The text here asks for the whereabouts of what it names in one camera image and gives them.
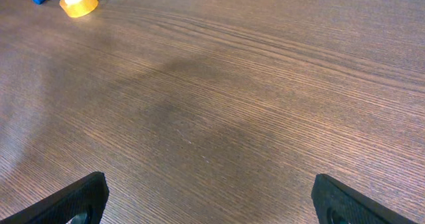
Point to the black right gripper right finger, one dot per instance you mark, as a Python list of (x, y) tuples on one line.
[(337, 203)]

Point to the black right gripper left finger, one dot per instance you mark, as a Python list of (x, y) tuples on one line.
[(83, 201)]

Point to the yellow clear tape roll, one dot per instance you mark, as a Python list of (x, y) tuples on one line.
[(78, 8)]

